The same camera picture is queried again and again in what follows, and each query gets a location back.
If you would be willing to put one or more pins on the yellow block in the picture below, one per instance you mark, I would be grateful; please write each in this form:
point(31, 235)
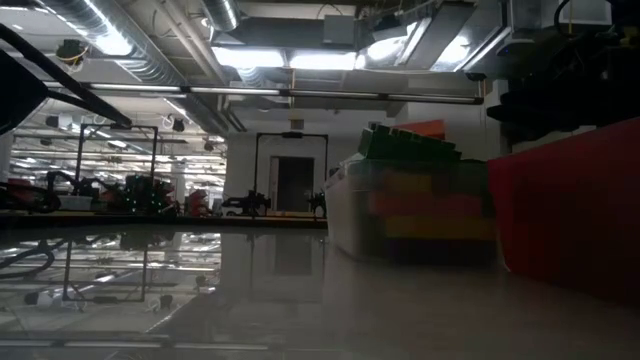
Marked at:
point(440, 227)
point(407, 183)

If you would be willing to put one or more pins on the pink long block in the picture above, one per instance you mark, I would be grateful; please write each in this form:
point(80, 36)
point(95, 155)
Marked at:
point(425, 205)

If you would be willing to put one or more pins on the black background robot arm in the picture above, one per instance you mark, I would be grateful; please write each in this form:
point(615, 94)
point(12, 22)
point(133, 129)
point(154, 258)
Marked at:
point(247, 202)

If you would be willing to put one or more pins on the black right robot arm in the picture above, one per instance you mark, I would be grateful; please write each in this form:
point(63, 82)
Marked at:
point(575, 85)

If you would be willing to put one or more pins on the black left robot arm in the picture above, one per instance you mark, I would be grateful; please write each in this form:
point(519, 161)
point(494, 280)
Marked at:
point(30, 85)

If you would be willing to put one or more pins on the dark door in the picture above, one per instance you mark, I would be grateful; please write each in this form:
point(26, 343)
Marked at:
point(295, 182)

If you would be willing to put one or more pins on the clear plastic bin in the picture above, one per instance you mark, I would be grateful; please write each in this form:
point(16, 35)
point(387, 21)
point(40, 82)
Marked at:
point(350, 215)

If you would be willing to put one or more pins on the silver horizontal bar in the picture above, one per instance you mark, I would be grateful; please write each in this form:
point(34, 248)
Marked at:
point(325, 93)

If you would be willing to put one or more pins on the orange studded block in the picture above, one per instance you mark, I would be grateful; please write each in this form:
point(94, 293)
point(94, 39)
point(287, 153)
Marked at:
point(425, 128)

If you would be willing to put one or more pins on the ceiling light panel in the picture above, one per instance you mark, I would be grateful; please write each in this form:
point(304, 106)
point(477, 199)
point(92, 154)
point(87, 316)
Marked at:
point(247, 57)
point(322, 61)

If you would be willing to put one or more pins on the red background object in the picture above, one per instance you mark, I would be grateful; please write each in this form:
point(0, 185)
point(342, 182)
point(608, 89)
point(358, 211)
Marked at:
point(197, 202)

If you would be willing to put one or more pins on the background robot with green lights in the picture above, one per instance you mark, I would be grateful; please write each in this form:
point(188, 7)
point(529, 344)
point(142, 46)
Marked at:
point(142, 195)

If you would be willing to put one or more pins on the red plastic tray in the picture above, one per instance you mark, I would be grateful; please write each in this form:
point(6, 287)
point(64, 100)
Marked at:
point(565, 210)

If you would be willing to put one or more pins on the grey wall vent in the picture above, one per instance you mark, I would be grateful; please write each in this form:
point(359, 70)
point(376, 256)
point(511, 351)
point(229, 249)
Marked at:
point(297, 124)

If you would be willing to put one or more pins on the black table frame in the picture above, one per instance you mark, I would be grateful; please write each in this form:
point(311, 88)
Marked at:
point(150, 220)

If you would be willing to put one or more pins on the rectangular silver duct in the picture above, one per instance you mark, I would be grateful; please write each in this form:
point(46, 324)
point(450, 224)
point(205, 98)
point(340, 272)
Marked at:
point(435, 35)

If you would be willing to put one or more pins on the round silver duct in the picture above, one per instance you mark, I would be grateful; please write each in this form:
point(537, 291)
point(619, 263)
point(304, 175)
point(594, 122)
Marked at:
point(220, 14)

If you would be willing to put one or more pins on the corrugated silver duct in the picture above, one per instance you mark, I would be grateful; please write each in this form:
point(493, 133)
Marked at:
point(145, 67)

